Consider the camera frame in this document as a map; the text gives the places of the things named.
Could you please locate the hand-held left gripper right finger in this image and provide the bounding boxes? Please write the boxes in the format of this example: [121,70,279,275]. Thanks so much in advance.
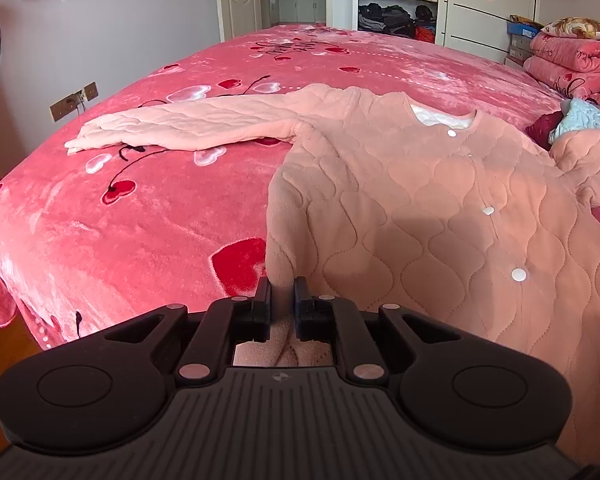
[294,278,461,386]

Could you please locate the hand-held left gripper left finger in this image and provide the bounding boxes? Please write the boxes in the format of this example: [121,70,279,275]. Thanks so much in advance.
[102,278,272,386]

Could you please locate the pink quilted top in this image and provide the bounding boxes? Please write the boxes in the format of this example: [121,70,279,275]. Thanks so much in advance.
[64,83,600,466]

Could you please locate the pile of dark folded clothes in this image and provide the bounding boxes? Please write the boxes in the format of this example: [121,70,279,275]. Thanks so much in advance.
[357,2,437,43]

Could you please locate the pink heart-print bed blanket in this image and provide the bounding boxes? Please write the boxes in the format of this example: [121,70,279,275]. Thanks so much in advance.
[0,22,600,351]

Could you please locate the white room door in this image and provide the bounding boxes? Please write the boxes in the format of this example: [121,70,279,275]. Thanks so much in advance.
[212,0,271,43]

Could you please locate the white kitchen cabinets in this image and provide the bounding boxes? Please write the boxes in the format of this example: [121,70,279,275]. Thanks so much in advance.
[270,0,327,26]

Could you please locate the dark red garment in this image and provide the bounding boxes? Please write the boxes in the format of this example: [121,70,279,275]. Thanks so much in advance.
[525,110,568,151]

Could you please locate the light blue quilted garment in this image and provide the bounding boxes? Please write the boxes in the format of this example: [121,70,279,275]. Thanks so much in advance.
[548,97,600,145]

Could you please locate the white wardrobe sliding door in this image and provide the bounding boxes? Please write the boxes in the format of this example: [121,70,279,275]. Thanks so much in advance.
[435,0,538,56]

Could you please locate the blue box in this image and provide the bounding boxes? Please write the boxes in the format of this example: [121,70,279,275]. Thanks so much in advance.
[506,15,546,38]

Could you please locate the floral pillow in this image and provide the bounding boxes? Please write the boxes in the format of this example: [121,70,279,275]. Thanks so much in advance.
[542,16,600,42]

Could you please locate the brass wall socket panel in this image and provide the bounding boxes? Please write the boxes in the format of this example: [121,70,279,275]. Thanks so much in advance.
[49,81,99,122]

